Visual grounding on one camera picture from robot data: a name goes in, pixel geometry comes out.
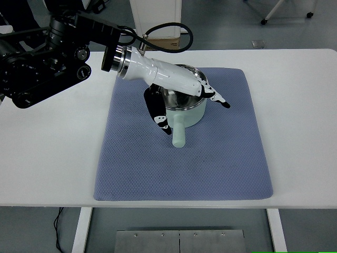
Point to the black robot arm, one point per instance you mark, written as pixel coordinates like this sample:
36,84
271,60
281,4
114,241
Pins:
39,73

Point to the glass lid with green knob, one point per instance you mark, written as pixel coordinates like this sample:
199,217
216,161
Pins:
184,101

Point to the grey floor outlet cover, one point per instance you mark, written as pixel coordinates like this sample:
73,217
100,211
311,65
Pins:
258,44

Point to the black equipment case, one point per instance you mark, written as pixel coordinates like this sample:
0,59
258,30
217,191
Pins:
65,5

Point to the white frame with black casters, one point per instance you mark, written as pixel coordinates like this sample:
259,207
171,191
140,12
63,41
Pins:
273,9

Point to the white table leg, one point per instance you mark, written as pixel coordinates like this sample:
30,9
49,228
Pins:
81,232
277,232

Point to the white side table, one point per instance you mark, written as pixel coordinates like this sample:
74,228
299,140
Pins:
5,29

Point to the person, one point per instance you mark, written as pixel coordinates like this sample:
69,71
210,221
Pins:
26,10

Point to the white pedestal cabinet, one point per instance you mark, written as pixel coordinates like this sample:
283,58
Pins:
158,13

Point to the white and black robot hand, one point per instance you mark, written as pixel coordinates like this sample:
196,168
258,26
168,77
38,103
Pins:
168,76

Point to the brown cardboard box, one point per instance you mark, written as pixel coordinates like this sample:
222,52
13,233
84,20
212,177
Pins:
168,43

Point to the blue quilted mat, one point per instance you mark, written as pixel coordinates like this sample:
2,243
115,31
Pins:
184,171

